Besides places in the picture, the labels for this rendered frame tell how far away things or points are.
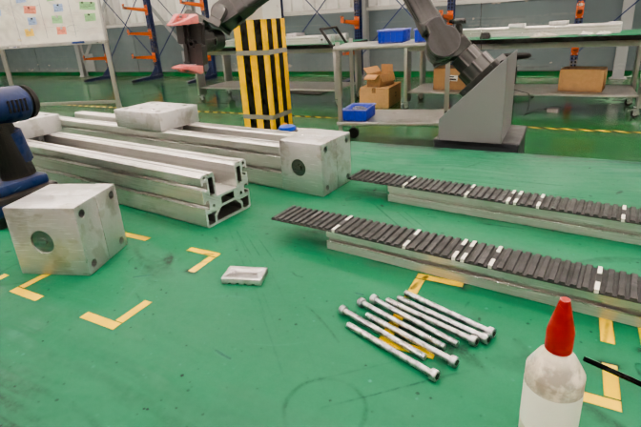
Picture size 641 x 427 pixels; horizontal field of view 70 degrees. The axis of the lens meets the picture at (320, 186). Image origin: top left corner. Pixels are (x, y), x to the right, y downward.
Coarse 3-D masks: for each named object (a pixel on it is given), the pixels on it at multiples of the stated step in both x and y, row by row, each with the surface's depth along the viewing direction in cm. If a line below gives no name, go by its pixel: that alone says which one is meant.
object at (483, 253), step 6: (480, 246) 54; (486, 246) 54; (492, 246) 54; (474, 252) 53; (480, 252) 53; (486, 252) 53; (492, 252) 53; (474, 258) 51; (480, 258) 52; (486, 258) 51; (474, 264) 51; (480, 264) 50
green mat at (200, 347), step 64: (256, 192) 86; (384, 192) 82; (576, 192) 77; (640, 192) 75; (0, 256) 66; (128, 256) 64; (192, 256) 63; (256, 256) 62; (320, 256) 61; (576, 256) 57; (640, 256) 56; (0, 320) 51; (64, 320) 51; (128, 320) 50; (192, 320) 49; (256, 320) 49; (320, 320) 48; (384, 320) 47; (512, 320) 46; (576, 320) 46; (0, 384) 42; (64, 384) 41; (128, 384) 41; (192, 384) 41; (256, 384) 40; (320, 384) 40; (384, 384) 39; (448, 384) 39; (512, 384) 38
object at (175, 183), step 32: (32, 160) 97; (64, 160) 92; (96, 160) 83; (128, 160) 79; (160, 160) 85; (192, 160) 80; (224, 160) 76; (128, 192) 81; (160, 192) 75; (192, 192) 71; (224, 192) 73
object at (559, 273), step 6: (558, 258) 50; (552, 264) 50; (558, 264) 49; (564, 264) 49; (570, 264) 49; (552, 270) 48; (558, 270) 49; (564, 270) 48; (570, 270) 48; (552, 276) 47; (558, 276) 47; (564, 276) 47; (552, 282) 47; (558, 282) 46; (564, 282) 46
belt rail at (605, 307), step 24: (336, 240) 63; (360, 240) 59; (408, 264) 56; (432, 264) 55; (456, 264) 53; (504, 288) 51; (528, 288) 50; (552, 288) 48; (600, 312) 46; (624, 312) 45
